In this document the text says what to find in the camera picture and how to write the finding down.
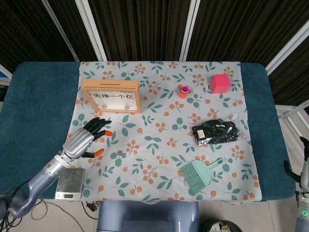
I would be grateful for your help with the teal table cover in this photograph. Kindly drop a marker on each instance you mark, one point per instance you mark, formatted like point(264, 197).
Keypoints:
point(36, 108)

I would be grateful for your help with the green bristle hand brush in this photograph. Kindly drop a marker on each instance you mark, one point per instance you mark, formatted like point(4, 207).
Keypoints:
point(192, 177)

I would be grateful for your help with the wooden coin bank frame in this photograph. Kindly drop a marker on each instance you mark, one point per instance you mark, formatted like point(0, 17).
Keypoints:
point(111, 83)

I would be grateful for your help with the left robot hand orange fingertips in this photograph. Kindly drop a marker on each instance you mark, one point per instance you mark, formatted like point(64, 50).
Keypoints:
point(78, 143)

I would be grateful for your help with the floral print tablecloth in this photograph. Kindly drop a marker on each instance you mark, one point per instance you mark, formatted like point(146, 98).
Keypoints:
point(157, 149)

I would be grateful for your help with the green dustpan brush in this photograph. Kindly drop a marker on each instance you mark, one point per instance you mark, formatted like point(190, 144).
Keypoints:
point(205, 172)

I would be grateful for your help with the white partition post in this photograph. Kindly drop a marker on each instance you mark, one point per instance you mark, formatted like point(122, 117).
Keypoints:
point(61, 31)
point(189, 29)
point(91, 29)
point(287, 49)

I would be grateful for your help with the pink foam cube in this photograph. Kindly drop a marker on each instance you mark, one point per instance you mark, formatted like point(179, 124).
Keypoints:
point(219, 83)

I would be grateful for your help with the black gloves in plastic bag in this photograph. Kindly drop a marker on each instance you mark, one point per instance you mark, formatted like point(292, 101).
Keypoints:
point(217, 133)

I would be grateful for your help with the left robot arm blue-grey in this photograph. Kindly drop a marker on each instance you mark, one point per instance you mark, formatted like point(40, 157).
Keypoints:
point(38, 181)

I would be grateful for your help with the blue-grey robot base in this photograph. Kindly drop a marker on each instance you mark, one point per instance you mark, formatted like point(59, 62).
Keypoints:
point(144, 217)

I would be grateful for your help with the orange cylinder pink cap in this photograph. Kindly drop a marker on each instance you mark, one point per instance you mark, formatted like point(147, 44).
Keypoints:
point(183, 93)

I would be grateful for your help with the black power plug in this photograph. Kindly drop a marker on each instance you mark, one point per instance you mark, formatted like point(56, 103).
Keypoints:
point(92, 206)

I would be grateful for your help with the black waste bin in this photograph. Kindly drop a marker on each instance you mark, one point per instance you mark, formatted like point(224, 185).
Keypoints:
point(210, 226)

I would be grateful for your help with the dark slatted partition panel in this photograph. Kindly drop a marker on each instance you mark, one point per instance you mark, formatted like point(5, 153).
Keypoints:
point(241, 29)
point(24, 29)
point(75, 31)
point(140, 29)
point(294, 79)

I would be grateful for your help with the silver digital scale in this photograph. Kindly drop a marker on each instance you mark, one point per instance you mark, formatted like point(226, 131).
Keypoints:
point(71, 182)

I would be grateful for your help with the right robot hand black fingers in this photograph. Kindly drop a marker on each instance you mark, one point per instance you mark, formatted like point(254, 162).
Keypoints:
point(305, 176)

